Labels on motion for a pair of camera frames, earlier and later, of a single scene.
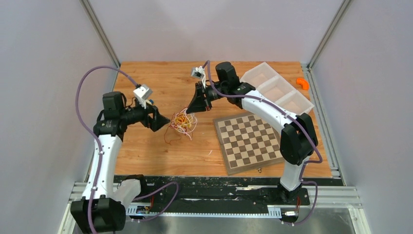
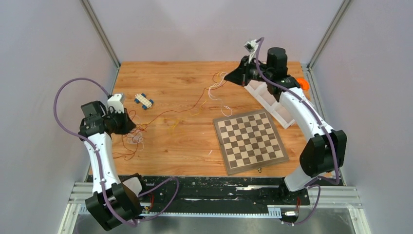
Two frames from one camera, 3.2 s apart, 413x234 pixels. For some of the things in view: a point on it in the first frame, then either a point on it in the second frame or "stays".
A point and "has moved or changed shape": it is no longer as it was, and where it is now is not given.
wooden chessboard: [248, 143] stays
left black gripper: [158, 120] -> [125, 119]
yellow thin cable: [181, 119] has moved or changed shape
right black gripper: [200, 103] -> [240, 76]
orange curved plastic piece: [304, 83] stays
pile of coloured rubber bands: [166, 129] -> [135, 127]
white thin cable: [184, 122] -> [135, 133]
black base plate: [223, 191] stays
